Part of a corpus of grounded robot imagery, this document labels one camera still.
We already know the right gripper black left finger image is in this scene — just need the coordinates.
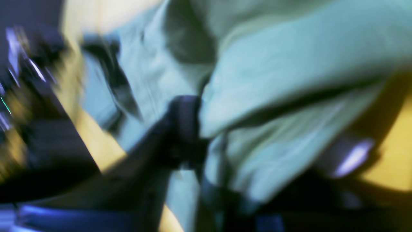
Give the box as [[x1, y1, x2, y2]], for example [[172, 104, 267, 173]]
[[1, 95, 206, 232]]

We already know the yellow table cloth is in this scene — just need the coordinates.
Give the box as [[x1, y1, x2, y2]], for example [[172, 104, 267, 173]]
[[60, 0, 412, 232]]

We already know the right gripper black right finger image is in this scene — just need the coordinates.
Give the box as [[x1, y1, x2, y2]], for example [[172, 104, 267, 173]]
[[202, 135, 411, 232]]

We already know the green T-shirt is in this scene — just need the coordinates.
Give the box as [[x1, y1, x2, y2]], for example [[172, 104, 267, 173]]
[[80, 0, 412, 232]]

